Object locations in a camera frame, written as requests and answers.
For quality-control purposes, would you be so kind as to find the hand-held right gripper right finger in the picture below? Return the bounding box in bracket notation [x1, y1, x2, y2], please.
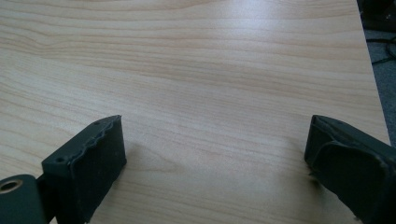
[304, 114, 396, 224]

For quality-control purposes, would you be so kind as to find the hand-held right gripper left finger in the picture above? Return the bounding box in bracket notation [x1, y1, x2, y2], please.
[41, 114, 128, 224]

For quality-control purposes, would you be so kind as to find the dark equipment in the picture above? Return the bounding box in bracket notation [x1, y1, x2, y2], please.
[356, 0, 396, 34]

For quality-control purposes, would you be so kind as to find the black cable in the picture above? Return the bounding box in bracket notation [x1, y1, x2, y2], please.
[366, 36, 396, 65]

